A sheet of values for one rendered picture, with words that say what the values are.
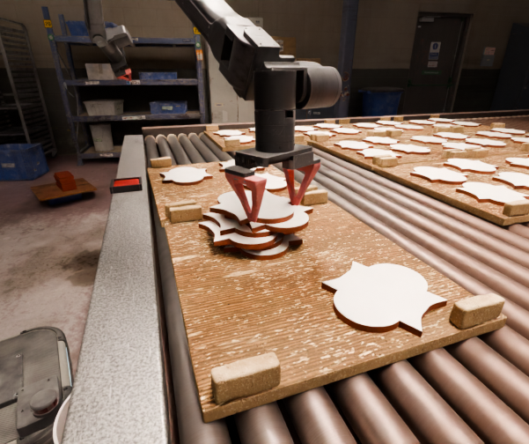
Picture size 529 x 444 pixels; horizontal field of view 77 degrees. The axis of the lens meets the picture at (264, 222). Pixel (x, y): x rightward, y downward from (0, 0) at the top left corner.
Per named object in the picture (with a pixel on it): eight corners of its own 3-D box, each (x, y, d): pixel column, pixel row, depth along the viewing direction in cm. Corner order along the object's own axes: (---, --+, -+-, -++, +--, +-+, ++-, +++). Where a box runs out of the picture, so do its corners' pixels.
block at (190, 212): (171, 224, 61) (169, 210, 60) (170, 220, 63) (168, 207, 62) (202, 219, 63) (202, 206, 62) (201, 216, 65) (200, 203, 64)
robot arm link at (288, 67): (245, 62, 45) (268, 60, 40) (286, 62, 48) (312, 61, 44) (246, 116, 48) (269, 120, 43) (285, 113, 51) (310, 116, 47)
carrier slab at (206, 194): (161, 227, 64) (160, 220, 63) (147, 173, 99) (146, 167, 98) (321, 203, 75) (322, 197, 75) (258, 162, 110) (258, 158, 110)
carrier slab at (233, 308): (203, 425, 28) (202, 411, 27) (165, 228, 63) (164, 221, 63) (504, 328, 39) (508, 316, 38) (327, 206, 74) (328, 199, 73)
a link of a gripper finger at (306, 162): (319, 206, 55) (322, 149, 51) (290, 218, 50) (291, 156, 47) (288, 196, 59) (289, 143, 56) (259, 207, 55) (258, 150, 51)
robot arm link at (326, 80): (228, 84, 52) (239, 25, 46) (287, 82, 58) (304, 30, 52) (264, 131, 47) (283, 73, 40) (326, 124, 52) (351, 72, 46)
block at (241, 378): (215, 407, 28) (213, 383, 27) (210, 389, 29) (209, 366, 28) (282, 387, 30) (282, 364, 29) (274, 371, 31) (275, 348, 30)
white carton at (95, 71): (87, 81, 453) (84, 62, 444) (97, 80, 479) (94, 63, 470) (114, 81, 453) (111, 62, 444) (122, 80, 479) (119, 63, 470)
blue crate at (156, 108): (150, 114, 481) (149, 102, 475) (155, 111, 515) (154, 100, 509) (185, 114, 485) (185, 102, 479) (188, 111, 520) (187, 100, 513)
